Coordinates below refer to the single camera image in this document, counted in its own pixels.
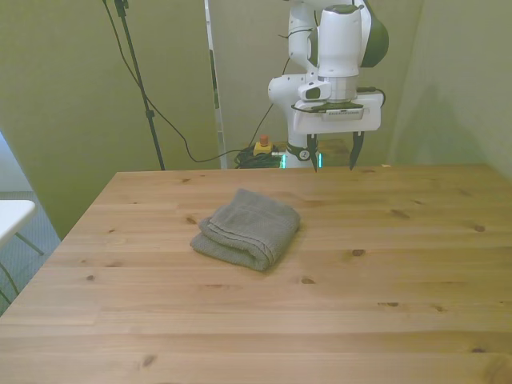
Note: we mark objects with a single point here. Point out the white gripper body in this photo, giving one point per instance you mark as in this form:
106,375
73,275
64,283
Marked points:
372,116

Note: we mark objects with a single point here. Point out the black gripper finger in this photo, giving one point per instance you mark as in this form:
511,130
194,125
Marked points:
355,152
312,152

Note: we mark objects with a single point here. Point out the grey terry towel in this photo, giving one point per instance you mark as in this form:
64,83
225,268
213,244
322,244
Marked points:
250,230

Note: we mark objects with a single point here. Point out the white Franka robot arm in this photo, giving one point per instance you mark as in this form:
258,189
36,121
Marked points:
340,40

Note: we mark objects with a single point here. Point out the yellow emergency stop button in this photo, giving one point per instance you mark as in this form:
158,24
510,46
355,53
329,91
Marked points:
262,149

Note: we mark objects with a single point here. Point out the white upright panel strip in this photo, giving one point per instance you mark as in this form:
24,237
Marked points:
218,120

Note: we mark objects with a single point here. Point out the black tripod stand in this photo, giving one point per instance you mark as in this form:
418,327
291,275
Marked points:
138,76

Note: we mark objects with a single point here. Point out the white folding side table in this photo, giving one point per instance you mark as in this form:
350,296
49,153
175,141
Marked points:
12,218

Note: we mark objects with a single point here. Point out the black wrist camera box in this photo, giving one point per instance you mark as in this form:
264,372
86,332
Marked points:
344,114

